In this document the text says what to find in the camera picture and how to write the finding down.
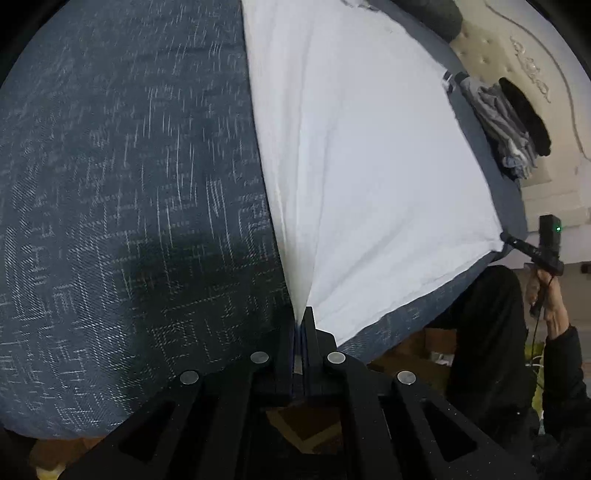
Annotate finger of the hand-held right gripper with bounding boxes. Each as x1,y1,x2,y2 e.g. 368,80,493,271
501,232,539,260

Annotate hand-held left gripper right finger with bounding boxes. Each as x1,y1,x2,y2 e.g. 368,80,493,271
299,306,539,480

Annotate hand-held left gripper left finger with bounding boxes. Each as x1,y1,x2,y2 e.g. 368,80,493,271
60,318,299,480

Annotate white shirt with black trim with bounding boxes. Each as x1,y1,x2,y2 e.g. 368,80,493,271
241,0,506,347

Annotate person's right forearm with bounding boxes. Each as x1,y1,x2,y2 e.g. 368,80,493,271
540,325,591,467

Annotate pile of folded clothes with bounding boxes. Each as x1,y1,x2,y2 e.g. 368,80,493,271
455,74,552,181

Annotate person's right hand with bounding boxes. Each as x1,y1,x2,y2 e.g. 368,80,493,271
525,268,573,342

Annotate cream bed headboard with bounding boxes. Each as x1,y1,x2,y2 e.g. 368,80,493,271
450,0,591,268

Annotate cardboard box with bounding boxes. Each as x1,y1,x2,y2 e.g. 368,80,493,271
369,328,458,388

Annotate grey rolled duvet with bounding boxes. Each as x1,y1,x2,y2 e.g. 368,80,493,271
416,0,463,43

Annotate blue bed cover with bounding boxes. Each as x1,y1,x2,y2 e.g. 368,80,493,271
0,0,529,439

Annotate black cable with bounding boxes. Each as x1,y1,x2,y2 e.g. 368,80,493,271
526,272,555,370

